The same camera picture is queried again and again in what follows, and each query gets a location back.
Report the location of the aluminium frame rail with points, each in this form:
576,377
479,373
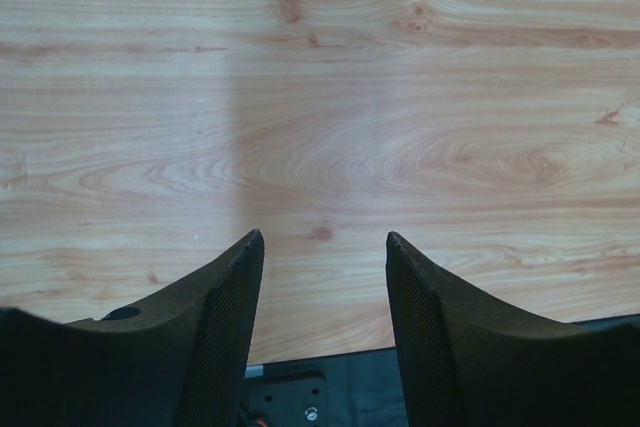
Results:
254,371

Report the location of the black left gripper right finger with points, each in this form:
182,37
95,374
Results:
467,358

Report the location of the black base mat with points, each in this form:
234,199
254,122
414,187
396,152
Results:
359,389

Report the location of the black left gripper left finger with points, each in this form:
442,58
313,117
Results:
176,357

